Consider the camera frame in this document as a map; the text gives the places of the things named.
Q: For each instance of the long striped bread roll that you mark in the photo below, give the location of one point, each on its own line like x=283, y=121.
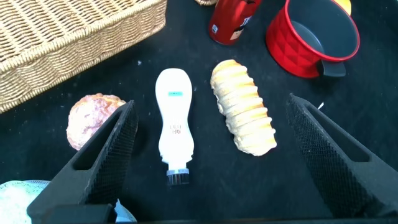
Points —
x=242, y=109

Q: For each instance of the red soda can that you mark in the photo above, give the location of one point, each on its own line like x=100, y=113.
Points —
x=230, y=21

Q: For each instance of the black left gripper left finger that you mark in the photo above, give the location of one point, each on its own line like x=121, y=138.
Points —
x=102, y=161

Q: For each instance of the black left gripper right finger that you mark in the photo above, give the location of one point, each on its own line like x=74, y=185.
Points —
x=342, y=174

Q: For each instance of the light blue bath pouf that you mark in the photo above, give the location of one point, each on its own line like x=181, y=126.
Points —
x=12, y=202

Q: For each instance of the small white paper scrap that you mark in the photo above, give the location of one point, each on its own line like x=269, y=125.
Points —
x=320, y=105

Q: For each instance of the yellow mango toy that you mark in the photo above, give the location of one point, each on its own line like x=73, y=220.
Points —
x=345, y=4

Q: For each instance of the brown crusty round bun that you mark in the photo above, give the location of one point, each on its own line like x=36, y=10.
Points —
x=87, y=118

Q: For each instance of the white handheld brush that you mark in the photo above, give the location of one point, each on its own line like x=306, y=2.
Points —
x=174, y=124

